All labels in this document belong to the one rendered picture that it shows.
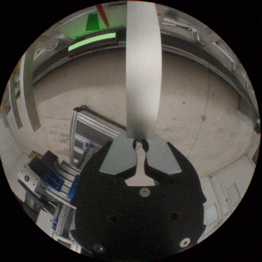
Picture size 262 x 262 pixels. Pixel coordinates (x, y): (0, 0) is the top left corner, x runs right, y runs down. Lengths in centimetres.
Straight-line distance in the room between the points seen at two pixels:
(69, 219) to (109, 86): 122
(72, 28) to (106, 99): 85
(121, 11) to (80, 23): 10
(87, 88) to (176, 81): 102
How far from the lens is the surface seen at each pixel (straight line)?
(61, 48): 39
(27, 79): 25
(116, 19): 28
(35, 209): 67
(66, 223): 73
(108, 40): 28
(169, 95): 102
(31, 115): 24
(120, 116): 101
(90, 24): 29
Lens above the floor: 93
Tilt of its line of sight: 59 degrees down
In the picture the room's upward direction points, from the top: 174 degrees counter-clockwise
